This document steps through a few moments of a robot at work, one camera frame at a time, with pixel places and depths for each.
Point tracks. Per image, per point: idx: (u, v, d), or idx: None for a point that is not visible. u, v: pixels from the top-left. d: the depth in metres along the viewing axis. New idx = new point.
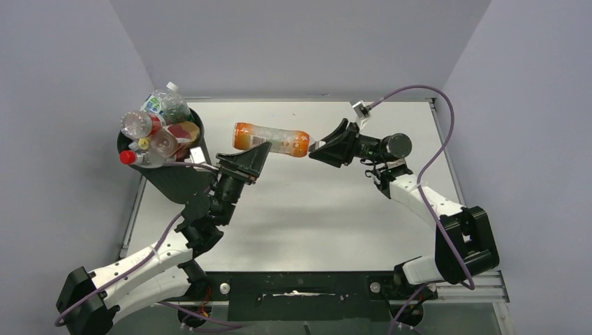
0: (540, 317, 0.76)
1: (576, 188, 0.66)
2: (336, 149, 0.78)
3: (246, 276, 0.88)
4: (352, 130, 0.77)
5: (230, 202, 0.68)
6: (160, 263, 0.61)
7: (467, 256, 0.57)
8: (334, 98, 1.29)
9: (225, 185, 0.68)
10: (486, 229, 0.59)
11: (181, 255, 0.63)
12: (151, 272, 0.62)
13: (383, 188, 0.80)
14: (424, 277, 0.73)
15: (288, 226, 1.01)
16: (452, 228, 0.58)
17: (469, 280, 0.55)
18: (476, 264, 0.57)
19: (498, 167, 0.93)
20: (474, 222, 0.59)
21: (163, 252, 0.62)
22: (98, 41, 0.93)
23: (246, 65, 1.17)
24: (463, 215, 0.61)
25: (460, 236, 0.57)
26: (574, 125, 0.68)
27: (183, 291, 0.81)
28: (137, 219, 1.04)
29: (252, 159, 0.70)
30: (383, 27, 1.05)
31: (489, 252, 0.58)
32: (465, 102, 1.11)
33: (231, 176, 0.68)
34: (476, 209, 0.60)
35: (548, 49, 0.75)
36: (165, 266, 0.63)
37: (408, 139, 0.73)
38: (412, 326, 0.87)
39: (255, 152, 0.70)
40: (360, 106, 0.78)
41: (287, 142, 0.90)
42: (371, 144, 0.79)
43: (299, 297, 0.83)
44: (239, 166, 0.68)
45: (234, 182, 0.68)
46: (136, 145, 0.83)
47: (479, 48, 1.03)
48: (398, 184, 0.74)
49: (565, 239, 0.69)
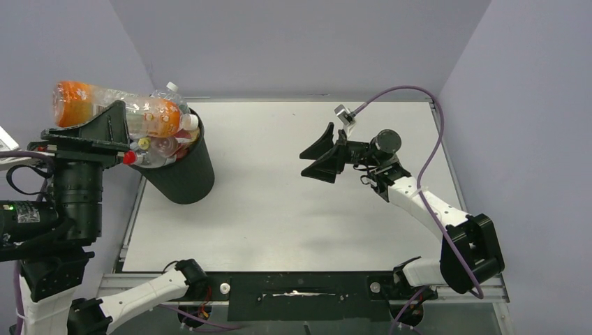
0: (540, 317, 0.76)
1: (576, 188, 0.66)
2: (327, 162, 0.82)
3: (246, 277, 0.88)
4: (341, 142, 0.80)
5: (82, 205, 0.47)
6: (34, 321, 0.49)
7: (474, 265, 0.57)
8: (335, 98, 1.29)
9: (70, 176, 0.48)
10: (492, 236, 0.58)
11: (57, 298, 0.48)
12: (42, 331, 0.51)
13: (381, 191, 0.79)
14: (425, 278, 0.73)
15: (288, 226, 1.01)
16: (460, 239, 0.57)
17: (477, 289, 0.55)
18: (483, 272, 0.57)
19: (497, 167, 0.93)
20: (479, 232, 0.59)
21: (28, 310, 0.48)
22: (97, 41, 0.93)
23: (246, 65, 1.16)
24: (468, 224, 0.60)
25: (466, 246, 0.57)
26: (572, 126, 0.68)
27: (181, 293, 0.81)
28: (137, 219, 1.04)
29: (110, 129, 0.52)
30: (382, 28, 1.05)
31: (494, 260, 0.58)
32: (465, 101, 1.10)
33: (80, 160, 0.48)
34: (482, 217, 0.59)
35: (547, 49, 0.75)
36: (50, 315, 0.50)
37: (396, 134, 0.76)
38: (412, 326, 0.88)
39: (106, 117, 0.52)
40: (344, 114, 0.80)
41: (153, 115, 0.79)
42: (361, 149, 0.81)
43: (299, 297, 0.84)
44: (91, 141, 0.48)
45: (91, 169, 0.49)
46: (135, 144, 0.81)
47: (479, 47, 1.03)
48: (396, 188, 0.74)
49: (565, 239, 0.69)
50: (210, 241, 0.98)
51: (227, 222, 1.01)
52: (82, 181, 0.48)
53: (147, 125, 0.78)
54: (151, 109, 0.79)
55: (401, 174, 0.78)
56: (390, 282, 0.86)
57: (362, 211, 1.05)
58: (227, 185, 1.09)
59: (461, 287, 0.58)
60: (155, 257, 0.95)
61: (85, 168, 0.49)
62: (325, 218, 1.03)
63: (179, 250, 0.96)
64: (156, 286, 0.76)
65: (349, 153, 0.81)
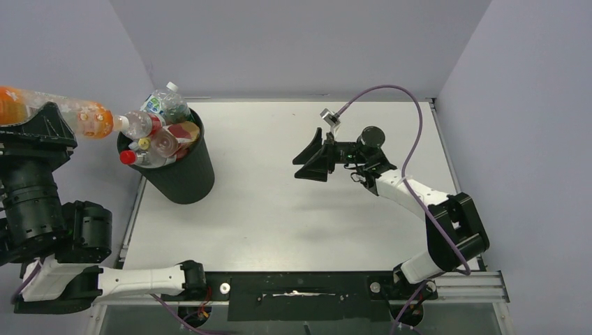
0: (540, 317, 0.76)
1: (576, 188, 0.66)
2: (317, 162, 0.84)
3: (245, 276, 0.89)
4: (329, 142, 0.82)
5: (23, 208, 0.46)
6: (52, 270, 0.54)
7: (459, 242, 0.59)
8: (334, 98, 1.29)
9: (19, 178, 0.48)
10: (473, 213, 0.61)
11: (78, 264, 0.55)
12: (51, 281, 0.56)
13: (370, 186, 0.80)
14: (422, 273, 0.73)
15: (288, 226, 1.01)
16: (442, 216, 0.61)
17: (465, 264, 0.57)
18: (470, 248, 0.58)
19: (496, 167, 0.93)
20: (461, 209, 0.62)
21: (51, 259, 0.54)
22: (97, 42, 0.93)
23: (246, 65, 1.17)
24: (450, 203, 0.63)
25: (449, 222, 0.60)
26: (572, 125, 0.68)
27: (176, 292, 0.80)
28: (137, 218, 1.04)
29: (50, 123, 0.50)
30: (382, 27, 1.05)
31: (479, 236, 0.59)
32: (465, 101, 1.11)
33: (29, 157, 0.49)
34: (462, 196, 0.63)
35: (546, 49, 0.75)
36: (66, 271, 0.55)
37: (380, 130, 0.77)
38: (412, 326, 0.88)
39: (42, 113, 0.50)
40: (329, 116, 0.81)
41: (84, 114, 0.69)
42: (349, 149, 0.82)
43: (299, 297, 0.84)
44: (40, 136, 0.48)
45: (37, 169, 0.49)
46: (136, 145, 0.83)
47: (478, 48, 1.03)
48: (384, 181, 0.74)
49: (564, 238, 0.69)
50: (209, 241, 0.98)
51: (227, 222, 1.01)
52: (30, 181, 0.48)
53: (82, 125, 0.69)
54: (83, 109, 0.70)
55: (388, 167, 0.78)
56: (390, 282, 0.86)
57: (362, 210, 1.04)
58: (227, 184, 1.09)
59: (449, 265, 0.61)
60: (155, 257, 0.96)
61: (31, 167, 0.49)
62: (325, 218, 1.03)
63: (178, 250, 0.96)
64: (156, 278, 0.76)
65: (337, 152, 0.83)
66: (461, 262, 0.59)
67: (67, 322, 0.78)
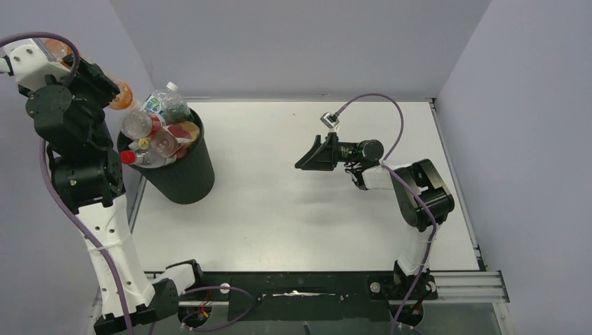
0: (541, 318, 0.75)
1: (576, 188, 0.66)
2: (324, 153, 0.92)
3: (246, 276, 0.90)
4: (332, 139, 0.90)
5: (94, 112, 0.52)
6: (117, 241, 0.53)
7: (425, 197, 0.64)
8: (334, 98, 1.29)
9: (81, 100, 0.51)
10: (434, 174, 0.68)
11: (119, 207, 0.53)
12: (126, 251, 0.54)
13: (360, 184, 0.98)
14: (410, 255, 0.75)
15: (287, 226, 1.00)
16: (403, 174, 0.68)
17: (424, 209, 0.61)
18: (433, 203, 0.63)
19: (496, 167, 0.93)
20: (423, 172, 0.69)
21: (108, 229, 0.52)
22: (98, 42, 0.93)
23: (245, 65, 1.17)
24: (415, 169, 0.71)
25: (410, 179, 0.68)
26: (574, 126, 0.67)
27: (193, 279, 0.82)
28: (137, 219, 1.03)
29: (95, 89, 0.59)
30: (384, 28, 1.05)
31: (443, 195, 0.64)
32: (465, 100, 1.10)
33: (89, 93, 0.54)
34: (424, 160, 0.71)
35: (547, 50, 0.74)
36: (126, 236, 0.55)
37: (380, 144, 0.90)
38: (412, 326, 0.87)
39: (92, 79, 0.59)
40: (329, 116, 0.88)
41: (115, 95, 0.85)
42: (350, 149, 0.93)
43: (299, 297, 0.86)
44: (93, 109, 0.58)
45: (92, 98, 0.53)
46: (136, 144, 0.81)
47: (479, 48, 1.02)
48: (371, 172, 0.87)
49: (565, 239, 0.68)
50: (209, 241, 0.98)
51: (226, 222, 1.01)
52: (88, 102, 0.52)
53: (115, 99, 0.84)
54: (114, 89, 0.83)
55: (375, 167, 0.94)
56: (390, 282, 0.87)
57: (364, 211, 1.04)
58: (226, 183, 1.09)
59: (416, 218, 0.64)
60: (158, 259, 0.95)
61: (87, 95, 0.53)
62: (325, 219, 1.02)
63: (180, 250, 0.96)
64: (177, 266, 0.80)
65: (339, 150, 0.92)
66: (428, 214, 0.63)
67: (67, 323, 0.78)
